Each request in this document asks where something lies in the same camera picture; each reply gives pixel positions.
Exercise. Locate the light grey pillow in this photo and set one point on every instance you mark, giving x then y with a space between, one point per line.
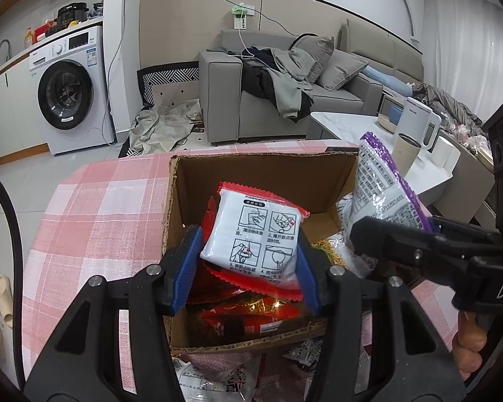
341 69

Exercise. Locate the white curtain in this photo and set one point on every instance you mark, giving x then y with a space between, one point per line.
465 42

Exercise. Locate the white washing machine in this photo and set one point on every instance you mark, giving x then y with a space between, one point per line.
67 96

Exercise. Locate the beige cup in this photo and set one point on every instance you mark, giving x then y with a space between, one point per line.
404 155

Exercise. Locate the light blue pillow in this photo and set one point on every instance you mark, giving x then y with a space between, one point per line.
385 78

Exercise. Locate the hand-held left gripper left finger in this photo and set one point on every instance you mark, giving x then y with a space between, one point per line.
188 272

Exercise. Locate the beige slipper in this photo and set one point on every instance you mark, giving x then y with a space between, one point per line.
4 301

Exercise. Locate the white kitchen base cabinet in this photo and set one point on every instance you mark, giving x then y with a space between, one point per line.
13 109

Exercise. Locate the beige lidded container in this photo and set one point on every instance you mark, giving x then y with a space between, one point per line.
389 113

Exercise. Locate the brown cardboard box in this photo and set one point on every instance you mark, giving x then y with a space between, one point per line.
255 171

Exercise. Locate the white electric kettle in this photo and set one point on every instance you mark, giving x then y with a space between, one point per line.
417 121

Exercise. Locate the white tissue roll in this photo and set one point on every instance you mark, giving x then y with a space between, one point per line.
442 150
455 159

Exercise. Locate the red black snack packet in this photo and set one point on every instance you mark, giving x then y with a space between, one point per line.
243 314

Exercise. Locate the clear plastic bag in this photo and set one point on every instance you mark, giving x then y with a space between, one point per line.
469 134

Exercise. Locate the yellow bottle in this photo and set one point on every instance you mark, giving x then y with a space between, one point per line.
29 38

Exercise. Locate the dark grey pillow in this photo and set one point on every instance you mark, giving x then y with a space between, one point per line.
316 56

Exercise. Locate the white red pictogram snack packet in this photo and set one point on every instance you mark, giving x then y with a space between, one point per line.
255 234

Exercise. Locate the red box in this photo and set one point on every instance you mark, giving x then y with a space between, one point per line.
42 30

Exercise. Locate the black jacket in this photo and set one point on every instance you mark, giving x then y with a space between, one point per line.
255 79

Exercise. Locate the kitchen faucet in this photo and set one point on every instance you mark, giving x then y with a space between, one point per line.
9 54

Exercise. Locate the crumpled beige cloth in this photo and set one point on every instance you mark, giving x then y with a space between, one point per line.
163 127

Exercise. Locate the person's right hand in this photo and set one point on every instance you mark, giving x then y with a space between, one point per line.
469 343

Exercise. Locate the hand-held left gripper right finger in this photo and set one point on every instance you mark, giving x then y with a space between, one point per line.
310 280

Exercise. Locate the pink checked tablecloth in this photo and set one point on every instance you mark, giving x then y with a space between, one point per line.
101 217

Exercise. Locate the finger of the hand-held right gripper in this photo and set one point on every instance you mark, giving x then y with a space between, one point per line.
465 232
402 243

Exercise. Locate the white coffee table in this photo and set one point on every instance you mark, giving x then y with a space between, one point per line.
352 125

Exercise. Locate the red yellow snack packet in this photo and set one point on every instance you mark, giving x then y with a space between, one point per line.
218 291

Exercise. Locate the grey sofa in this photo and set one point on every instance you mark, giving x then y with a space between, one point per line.
222 100

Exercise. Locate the grey blanket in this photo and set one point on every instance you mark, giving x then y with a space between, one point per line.
452 104

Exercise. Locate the takeaway bowl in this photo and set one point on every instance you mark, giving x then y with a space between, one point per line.
486 155

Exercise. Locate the grey bag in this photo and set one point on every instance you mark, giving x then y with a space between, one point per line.
95 11

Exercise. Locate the tall purple white snack packet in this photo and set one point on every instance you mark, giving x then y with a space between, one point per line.
385 176

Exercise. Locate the black pressure cooker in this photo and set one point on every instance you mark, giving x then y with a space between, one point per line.
71 13

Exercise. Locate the grey jacket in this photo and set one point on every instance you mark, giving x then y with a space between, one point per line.
287 88

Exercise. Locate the green wall charger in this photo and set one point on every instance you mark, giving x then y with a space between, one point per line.
239 19

